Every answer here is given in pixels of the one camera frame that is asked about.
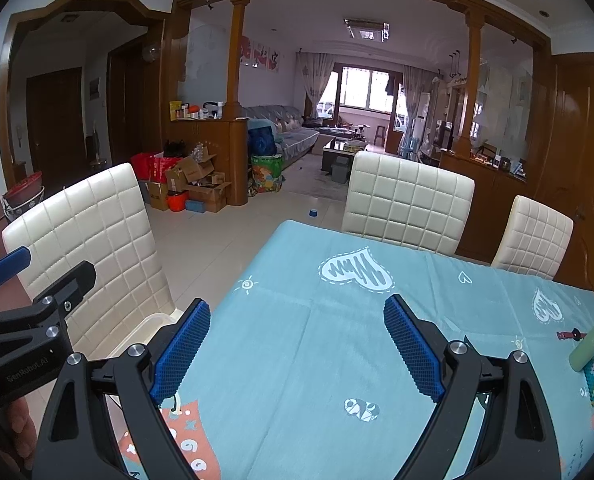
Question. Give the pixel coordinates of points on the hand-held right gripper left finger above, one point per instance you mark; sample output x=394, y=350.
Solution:
x=182, y=355

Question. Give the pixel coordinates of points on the row of small containers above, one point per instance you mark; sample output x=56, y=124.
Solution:
x=197, y=111

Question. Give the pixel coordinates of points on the small blue box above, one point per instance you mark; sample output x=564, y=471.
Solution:
x=195, y=206

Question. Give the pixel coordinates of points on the person's left hand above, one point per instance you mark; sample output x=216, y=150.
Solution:
x=21, y=430

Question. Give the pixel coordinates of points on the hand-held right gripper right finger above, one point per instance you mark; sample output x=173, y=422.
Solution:
x=412, y=350

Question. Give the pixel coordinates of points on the stack of red basins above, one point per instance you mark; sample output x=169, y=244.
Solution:
x=24, y=195

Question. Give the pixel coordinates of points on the ceiling lamp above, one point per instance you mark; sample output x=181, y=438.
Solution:
x=367, y=30

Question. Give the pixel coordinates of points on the large cream quilted chair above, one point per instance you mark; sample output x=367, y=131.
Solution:
x=102, y=240

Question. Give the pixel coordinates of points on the grey trash bin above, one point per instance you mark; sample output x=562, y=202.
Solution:
x=340, y=170

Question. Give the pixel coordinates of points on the blue bundle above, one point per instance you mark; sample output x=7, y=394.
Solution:
x=262, y=137

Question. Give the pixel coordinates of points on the red bag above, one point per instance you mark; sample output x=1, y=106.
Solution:
x=149, y=167

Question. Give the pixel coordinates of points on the dark wooden door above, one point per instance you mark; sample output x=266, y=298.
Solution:
x=57, y=130

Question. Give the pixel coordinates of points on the white standing air conditioner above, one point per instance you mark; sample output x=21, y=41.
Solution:
x=422, y=120

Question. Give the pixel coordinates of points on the wooden column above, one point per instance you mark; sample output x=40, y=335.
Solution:
x=474, y=85
x=241, y=60

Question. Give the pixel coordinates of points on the wooden wardrobe doors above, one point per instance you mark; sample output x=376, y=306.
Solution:
x=577, y=160

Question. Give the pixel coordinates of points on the black bag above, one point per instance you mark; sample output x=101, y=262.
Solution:
x=174, y=147

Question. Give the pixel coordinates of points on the grey sofa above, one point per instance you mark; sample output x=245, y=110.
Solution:
x=297, y=135

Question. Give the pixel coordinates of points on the patterned curtain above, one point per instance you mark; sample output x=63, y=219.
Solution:
x=417, y=85
x=314, y=80

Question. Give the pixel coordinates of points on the window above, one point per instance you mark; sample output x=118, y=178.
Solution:
x=367, y=90

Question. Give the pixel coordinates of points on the narrow cream quilted chair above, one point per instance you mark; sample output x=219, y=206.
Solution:
x=532, y=235

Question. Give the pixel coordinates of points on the low wooden cabinet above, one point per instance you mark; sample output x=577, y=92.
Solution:
x=482, y=185

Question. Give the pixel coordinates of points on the blue printed tablecloth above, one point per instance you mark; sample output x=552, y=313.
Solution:
x=302, y=310

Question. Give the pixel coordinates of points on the dark coffee table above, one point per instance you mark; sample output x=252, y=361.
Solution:
x=339, y=147

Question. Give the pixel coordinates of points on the wooden stool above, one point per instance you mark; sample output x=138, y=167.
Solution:
x=381, y=135

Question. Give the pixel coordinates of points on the wide cream quilted chair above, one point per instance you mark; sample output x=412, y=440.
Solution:
x=407, y=200

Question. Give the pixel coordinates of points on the colorful printed bag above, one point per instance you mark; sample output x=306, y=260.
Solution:
x=267, y=175

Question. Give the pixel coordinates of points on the wooden partition counter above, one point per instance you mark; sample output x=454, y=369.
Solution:
x=232, y=160

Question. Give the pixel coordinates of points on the pile of cardboard boxes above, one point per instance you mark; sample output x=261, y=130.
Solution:
x=202, y=180

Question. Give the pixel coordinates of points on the small dark red object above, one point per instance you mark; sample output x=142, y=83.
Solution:
x=574, y=333

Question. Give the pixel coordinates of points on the orange bucket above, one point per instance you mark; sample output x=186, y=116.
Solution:
x=177, y=202

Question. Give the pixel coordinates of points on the pink wall art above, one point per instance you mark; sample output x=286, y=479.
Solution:
x=259, y=54

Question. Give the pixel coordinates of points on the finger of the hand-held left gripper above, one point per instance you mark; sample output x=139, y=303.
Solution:
x=8, y=266
x=72, y=285

